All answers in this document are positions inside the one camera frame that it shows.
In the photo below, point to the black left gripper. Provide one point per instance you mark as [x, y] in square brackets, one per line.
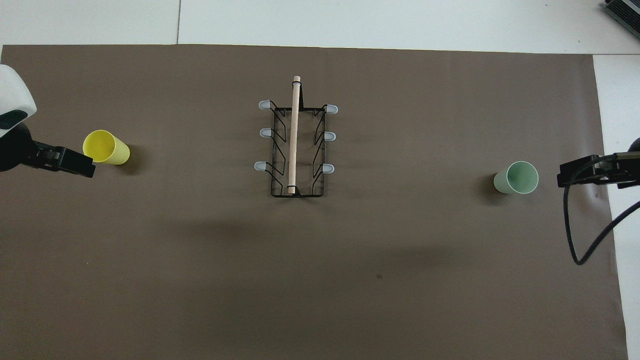
[15, 150]

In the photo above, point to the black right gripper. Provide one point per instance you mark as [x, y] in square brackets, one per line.
[617, 170]

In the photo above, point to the yellow plastic cup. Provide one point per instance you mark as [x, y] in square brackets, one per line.
[106, 147]

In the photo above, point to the green plastic cup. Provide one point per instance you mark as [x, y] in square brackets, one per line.
[520, 177]

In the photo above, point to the grey ribbed device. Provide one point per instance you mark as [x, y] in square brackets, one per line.
[625, 10]

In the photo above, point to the brown table mat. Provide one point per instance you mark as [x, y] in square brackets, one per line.
[320, 260]

